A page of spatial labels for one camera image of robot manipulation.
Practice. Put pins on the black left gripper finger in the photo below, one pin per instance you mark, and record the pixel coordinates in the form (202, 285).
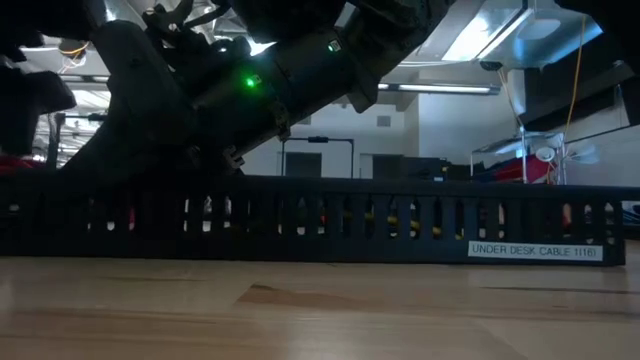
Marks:
(30, 110)

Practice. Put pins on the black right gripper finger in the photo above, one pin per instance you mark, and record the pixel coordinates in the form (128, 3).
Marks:
(135, 157)

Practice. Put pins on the black raceway cover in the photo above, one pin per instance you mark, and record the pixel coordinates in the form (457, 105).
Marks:
(450, 189)

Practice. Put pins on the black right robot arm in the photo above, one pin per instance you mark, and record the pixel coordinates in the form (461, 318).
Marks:
(350, 45)

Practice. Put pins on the red storage bin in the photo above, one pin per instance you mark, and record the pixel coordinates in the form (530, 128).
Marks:
(20, 164)

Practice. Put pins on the black cabinet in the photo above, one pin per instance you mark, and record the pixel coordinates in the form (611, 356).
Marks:
(425, 169)

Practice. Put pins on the overhead light bar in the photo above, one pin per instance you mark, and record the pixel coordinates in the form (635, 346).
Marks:
(440, 88)

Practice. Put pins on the metal shelf rack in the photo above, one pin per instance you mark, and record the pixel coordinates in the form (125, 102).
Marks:
(522, 155)

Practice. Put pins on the black background rig frame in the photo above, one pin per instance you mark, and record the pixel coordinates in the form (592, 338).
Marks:
(55, 140)

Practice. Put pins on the black gate-shaped rig frame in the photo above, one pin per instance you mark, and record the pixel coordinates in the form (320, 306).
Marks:
(318, 140)

